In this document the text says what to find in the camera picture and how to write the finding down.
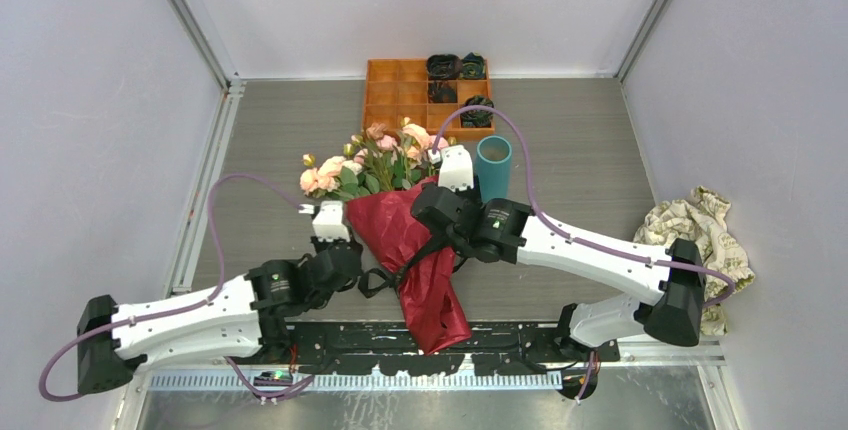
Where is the black printed ribbon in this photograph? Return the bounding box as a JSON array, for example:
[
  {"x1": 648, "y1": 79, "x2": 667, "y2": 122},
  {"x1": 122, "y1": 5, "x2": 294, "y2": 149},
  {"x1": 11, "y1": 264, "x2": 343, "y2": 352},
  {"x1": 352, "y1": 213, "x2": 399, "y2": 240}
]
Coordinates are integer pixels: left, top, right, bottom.
[{"x1": 356, "y1": 224, "x2": 470, "y2": 306}]

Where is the pink flower bouquet red wrap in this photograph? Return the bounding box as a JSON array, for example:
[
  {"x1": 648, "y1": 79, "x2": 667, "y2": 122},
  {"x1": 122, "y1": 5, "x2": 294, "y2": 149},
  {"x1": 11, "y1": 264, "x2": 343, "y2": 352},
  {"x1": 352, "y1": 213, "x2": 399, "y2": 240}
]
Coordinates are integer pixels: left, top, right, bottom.
[{"x1": 299, "y1": 118, "x2": 471, "y2": 354}]

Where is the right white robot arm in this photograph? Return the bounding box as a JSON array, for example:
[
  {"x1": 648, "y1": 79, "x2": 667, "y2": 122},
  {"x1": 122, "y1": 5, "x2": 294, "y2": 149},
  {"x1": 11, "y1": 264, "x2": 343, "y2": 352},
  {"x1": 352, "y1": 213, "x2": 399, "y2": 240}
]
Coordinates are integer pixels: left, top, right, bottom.
[{"x1": 411, "y1": 184, "x2": 705, "y2": 361}]

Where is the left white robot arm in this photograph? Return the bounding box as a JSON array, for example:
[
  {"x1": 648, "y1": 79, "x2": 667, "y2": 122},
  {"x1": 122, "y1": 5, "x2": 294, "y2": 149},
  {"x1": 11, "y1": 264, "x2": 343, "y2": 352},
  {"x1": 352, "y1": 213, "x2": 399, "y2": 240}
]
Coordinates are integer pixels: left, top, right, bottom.
[{"x1": 77, "y1": 240, "x2": 363, "y2": 395}]

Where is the teal vase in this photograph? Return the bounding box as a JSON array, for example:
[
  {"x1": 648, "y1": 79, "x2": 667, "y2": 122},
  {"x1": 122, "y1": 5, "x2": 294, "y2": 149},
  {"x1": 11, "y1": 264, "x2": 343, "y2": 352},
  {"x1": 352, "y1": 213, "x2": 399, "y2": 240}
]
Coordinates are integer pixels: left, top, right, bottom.
[{"x1": 474, "y1": 135, "x2": 513, "y2": 202}]

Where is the dark green rolled sock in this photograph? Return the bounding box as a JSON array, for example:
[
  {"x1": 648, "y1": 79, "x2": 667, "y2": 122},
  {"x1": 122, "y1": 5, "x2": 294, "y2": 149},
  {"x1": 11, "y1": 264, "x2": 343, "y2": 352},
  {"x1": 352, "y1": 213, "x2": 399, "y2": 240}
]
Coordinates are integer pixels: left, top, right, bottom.
[{"x1": 460, "y1": 95, "x2": 494, "y2": 128}]

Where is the small electronics board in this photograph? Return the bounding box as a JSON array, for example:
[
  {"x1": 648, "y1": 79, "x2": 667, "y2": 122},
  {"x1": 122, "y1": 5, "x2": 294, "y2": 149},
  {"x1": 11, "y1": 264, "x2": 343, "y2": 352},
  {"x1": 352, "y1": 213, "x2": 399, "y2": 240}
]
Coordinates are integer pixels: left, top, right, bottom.
[{"x1": 253, "y1": 369, "x2": 294, "y2": 388}]

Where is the orange compartment tray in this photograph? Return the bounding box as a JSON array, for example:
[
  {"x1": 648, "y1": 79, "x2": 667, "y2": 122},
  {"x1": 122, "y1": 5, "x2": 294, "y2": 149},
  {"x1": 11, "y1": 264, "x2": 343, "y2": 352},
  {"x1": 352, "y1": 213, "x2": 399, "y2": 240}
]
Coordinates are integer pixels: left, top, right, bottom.
[{"x1": 362, "y1": 58, "x2": 493, "y2": 134}]

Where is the black rolled sock top left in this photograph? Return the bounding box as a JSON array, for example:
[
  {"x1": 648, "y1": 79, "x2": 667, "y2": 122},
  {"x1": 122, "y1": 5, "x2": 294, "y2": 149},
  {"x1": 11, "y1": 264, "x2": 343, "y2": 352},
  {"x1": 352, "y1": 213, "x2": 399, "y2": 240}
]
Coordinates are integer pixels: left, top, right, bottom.
[{"x1": 425, "y1": 54, "x2": 463, "y2": 81}]

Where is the dark teal rolled sock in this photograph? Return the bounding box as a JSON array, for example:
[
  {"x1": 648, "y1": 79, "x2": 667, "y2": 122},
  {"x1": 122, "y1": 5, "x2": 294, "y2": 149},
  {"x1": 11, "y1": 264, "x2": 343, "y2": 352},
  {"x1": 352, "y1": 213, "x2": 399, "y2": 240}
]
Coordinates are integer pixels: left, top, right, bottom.
[{"x1": 460, "y1": 52, "x2": 487, "y2": 80}]

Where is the crumpled printed cloth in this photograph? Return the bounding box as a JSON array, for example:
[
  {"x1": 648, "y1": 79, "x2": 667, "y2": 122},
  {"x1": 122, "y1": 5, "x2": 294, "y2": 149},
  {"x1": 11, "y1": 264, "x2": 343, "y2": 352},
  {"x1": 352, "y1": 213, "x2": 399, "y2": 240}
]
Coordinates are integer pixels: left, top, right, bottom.
[{"x1": 632, "y1": 185, "x2": 757, "y2": 338}]

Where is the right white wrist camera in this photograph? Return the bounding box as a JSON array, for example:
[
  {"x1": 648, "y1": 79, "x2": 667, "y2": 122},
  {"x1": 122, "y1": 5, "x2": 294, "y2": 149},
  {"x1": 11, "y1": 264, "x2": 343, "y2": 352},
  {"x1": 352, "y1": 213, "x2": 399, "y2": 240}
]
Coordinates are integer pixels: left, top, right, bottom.
[{"x1": 427, "y1": 144, "x2": 475, "y2": 192}]

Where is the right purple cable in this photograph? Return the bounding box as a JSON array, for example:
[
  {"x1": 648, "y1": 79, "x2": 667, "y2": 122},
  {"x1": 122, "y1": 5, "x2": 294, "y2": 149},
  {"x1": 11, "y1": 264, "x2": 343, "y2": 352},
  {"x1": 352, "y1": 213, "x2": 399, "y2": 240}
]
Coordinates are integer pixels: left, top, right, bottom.
[{"x1": 429, "y1": 104, "x2": 737, "y2": 309}]

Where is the purple cable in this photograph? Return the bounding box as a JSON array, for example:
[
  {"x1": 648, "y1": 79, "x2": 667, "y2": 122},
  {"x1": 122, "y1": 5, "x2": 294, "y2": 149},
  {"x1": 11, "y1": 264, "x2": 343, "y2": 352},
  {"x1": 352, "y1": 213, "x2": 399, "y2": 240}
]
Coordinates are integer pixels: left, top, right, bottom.
[
  {"x1": 429, "y1": 104, "x2": 737, "y2": 309},
  {"x1": 38, "y1": 173, "x2": 313, "y2": 403}
]

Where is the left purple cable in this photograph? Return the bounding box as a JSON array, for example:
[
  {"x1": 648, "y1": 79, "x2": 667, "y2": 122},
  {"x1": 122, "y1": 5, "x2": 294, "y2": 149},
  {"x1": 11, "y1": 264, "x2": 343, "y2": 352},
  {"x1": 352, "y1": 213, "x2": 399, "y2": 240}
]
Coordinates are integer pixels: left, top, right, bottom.
[{"x1": 38, "y1": 173, "x2": 313, "y2": 403}]

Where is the perforated metal rail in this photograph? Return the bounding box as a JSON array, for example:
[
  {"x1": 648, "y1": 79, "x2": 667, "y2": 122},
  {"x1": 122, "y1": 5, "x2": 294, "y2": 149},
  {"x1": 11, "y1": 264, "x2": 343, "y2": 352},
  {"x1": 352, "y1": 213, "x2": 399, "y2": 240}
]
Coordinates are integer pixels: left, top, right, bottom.
[{"x1": 149, "y1": 369, "x2": 563, "y2": 392}]

